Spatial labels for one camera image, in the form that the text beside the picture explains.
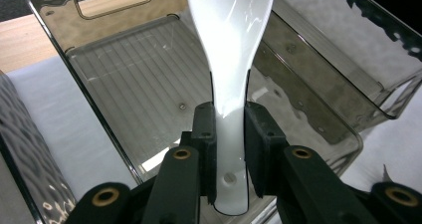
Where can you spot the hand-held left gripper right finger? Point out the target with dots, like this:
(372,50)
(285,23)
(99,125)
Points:
(263,151)

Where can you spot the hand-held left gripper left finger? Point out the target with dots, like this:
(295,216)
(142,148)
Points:
(204,151)

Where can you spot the smoky clear plastic bin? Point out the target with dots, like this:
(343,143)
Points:
(331,35)
(26,151)
(139,94)

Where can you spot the white ceramic spoon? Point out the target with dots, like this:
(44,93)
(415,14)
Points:
(230,51)

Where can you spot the white table mat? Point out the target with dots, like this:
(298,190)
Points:
(66,127)

